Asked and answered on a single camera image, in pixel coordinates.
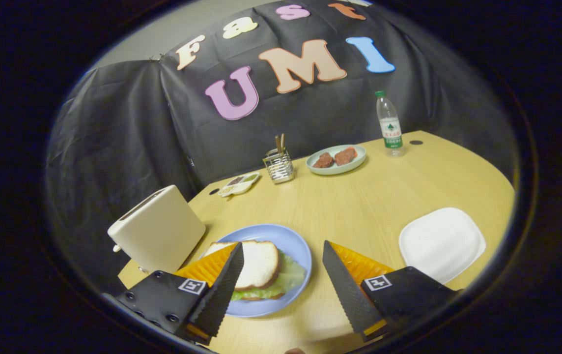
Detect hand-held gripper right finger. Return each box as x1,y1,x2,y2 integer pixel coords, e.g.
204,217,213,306
322,240,461,343

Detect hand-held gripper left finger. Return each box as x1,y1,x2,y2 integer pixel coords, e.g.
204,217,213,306
114,242,245,345

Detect green lettuce leaf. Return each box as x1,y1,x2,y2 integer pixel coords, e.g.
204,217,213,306
231,251,307,301

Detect blue plate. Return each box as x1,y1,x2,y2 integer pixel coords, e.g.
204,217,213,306
201,224,313,318

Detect cream toaster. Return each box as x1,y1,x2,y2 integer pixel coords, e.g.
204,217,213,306
108,185,207,274

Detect white square plate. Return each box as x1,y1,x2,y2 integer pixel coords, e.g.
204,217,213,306
399,207,486,285

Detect divided white condiment dish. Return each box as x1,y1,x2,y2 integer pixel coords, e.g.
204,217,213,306
218,173,260,198

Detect pale green plate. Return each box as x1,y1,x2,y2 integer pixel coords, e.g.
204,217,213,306
306,144,367,176

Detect reddish meat patty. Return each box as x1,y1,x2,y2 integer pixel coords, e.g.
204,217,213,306
334,147,359,166

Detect clear water bottle green cap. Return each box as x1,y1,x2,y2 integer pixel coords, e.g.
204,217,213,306
375,90,405,158

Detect black backdrop cloth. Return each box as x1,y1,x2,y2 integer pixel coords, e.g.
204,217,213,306
45,0,517,295

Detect wire utensil holder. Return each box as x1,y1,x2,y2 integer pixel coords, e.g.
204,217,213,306
263,149,295,184

